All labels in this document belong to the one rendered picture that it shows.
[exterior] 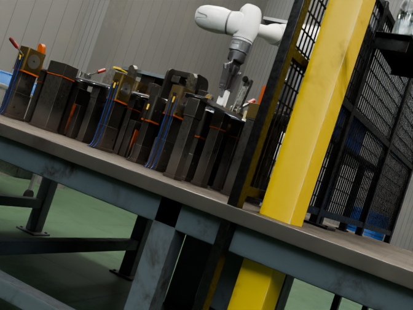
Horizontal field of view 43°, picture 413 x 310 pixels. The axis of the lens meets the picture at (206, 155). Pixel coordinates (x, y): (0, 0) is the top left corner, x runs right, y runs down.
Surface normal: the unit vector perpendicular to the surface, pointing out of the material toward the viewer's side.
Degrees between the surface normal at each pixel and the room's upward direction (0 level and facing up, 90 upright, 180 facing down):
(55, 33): 90
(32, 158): 90
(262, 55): 90
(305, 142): 90
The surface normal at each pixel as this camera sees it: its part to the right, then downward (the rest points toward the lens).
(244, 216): -0.38, -0.15
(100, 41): 0.87, 0.28
